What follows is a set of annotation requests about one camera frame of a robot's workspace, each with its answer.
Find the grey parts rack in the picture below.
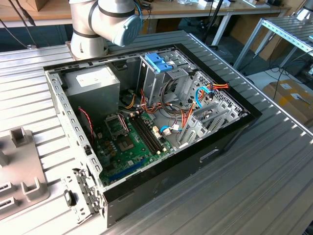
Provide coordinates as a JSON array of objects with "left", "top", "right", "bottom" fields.
[{"left": 0, "top": 126, "right": 51, "bottom": 221}]

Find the blue expansion slot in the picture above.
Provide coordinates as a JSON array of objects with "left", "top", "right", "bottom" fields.
[{"left": 109, "top": 158, "right": 149, "bottom": 183}]

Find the black tripod stand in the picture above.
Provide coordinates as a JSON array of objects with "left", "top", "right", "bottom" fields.
[{"left": 202, "top": 0, "right": 225, "bottom": 47}]

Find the grey power supply unit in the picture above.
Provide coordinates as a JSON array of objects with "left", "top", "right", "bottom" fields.
[{"left": 62, "top": 65, "right": 121, "bottom": 123}]

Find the grey metal disk bay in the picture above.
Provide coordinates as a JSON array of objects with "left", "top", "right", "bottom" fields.
[{"left": 177, "top": 101, "right": 242, "bottom": 149}]

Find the green motherboard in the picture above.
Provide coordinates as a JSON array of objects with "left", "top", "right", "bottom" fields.
[{"left": 94, "top": 111, "right": 176, "bottom": 187}]

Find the long wooden desk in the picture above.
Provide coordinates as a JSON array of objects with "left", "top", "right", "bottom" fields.
[{"left": 0, "top": 0, "right": 291, "bottom": 29}]

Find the blue wire with white plug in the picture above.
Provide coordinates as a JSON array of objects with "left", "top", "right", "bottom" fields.
[{"left": 158, "top": 124, "right": 183, "bottom": 135}]

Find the black RAM slot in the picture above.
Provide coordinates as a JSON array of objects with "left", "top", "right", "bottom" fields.
[
  {"left": 129, "top": 117, "right": 157, "bottom": 155},
  {"left": 135, "top": 115, "right": 164, "bottom": 152}
]

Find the black case rear latch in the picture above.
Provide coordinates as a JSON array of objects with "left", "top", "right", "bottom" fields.
[{"left": 63, "top": 188, "right": 77, "bottom": 208}]

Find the black open PC case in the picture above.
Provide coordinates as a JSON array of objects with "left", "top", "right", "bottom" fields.
[{"left": 43, "top": 43, "right": 264, "bottom": 228}]

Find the brown box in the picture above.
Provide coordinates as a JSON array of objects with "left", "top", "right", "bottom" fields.
[{"left": 25, "top": 0, "right": 51, "bottom": 12}]

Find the orange yellow red power wire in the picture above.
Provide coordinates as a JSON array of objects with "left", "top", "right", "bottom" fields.
[{"left": 199, "top": 82, "right": 230, "bottom": 98}]

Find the red black fan wire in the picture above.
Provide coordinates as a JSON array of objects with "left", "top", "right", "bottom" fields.
[{"left": 78, "top": 106, "right": 95, "bottom": 145}]

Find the silver socket cover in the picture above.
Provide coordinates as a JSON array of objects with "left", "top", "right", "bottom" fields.
[{"left": 104, "top": 114, "right": 130, "bottom": 138}]

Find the thin metal locking lever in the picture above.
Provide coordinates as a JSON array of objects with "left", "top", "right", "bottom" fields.
[{"left": 118, "top": 114, "right": 130, "bottom": 134}]

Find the orange yellow wire bundle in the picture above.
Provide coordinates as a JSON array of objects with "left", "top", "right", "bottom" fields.
[{"left": 140, "top": 88, "right": 196, "bottom": 129}]

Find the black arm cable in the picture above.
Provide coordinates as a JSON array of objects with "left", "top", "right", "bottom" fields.
[{"left": 0, "top": 0, "right": 39, "bottom": 49}]

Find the blue plastic bay latch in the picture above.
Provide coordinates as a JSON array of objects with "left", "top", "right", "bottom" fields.
[{"left": 144, "top": 53, "right": 175, "bottom": 73}]

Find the blue data wire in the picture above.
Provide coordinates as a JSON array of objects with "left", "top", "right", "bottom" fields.
[{"left": 195, "top": 85, "right": 212, "bottom": 108}]

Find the large cardboard box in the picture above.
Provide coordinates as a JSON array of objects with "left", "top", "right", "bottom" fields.
[{"left": 261, "top": 78, "right": 313, "bottom": 128}]

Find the grey metal drive cage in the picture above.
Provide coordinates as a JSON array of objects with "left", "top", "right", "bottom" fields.
[{"left": 136, "top": 47, "right": 196, "bottom": 108}]

